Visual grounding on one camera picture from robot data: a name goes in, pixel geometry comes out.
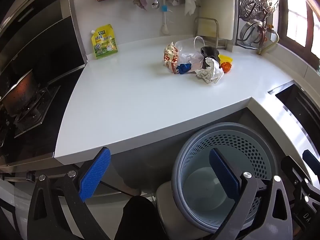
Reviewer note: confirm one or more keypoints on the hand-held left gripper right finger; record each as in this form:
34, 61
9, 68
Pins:
223, 172

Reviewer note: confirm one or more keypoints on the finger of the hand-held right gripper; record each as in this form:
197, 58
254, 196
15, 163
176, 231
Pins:
310, 156
287, 162

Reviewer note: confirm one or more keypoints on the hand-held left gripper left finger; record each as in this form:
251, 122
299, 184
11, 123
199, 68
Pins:
95, 172

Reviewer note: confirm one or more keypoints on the blue-grey perforated bin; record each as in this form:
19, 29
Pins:
192, 152

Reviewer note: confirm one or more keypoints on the white paper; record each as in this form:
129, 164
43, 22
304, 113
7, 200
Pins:
210, 71

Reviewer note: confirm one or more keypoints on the orange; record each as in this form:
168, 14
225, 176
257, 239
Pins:
225, 67

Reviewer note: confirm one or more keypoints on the blue plastic piece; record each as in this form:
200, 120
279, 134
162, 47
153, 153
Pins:
183, 68

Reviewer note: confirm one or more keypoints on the clear plastic bag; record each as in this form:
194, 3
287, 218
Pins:
192, 60

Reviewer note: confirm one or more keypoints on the dark cloth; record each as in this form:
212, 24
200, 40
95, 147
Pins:
210, 52

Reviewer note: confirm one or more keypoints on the red and white snack bag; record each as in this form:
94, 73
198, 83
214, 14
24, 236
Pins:
171, 57

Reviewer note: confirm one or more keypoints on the clear plastic container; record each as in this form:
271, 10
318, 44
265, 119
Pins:
190, 46

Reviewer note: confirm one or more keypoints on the steel sink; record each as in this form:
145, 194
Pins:
300, 102

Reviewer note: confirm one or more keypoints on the person's leg in black pants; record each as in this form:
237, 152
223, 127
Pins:
135, 220

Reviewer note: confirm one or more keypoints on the black gas stove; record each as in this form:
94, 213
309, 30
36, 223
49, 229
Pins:
30, 110

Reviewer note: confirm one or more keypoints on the black wok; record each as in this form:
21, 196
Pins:
20, 92

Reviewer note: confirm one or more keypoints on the yellow seasoning pouch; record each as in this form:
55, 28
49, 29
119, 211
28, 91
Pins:
103, 42

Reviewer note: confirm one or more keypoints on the metal pot lid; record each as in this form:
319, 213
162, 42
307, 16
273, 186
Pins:
251, 32

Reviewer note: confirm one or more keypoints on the brown framed window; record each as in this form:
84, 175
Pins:
300, 12

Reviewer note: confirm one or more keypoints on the metal cutting board rack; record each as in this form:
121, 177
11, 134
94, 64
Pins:
206, 18

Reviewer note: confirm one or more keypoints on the black range hood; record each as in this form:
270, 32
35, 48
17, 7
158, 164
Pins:
32, 30

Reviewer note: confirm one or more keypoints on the metal steamer basket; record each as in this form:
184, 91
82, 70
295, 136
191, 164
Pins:
260, 2

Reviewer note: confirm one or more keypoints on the white cutting board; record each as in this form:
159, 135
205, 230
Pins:
217, 7

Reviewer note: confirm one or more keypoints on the white bottle brush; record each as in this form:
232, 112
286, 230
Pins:
164, 17

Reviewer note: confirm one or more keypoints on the white hanging cloth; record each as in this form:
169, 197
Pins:
190, 0

